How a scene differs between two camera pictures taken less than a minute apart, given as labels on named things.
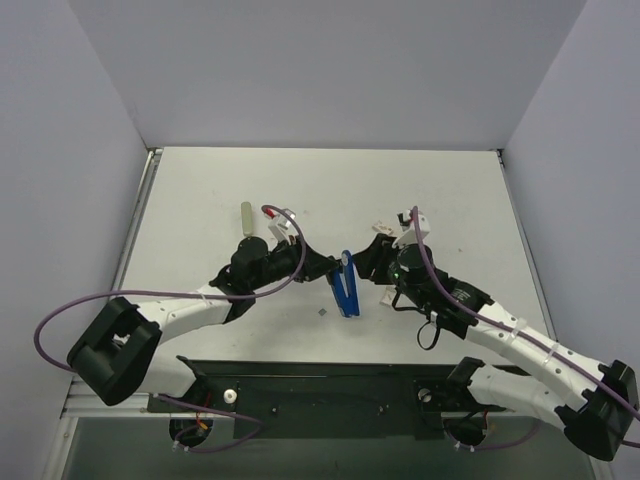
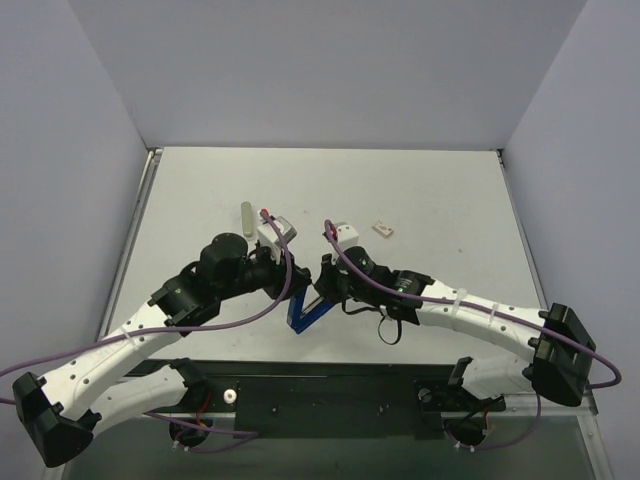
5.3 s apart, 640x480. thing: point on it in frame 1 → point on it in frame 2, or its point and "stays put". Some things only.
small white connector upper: x=378 y=226 stays put
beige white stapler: x=247 y=218 stays put
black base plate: x=318 y=399 stays put
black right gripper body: x=375 y=257 → x=329 y=282
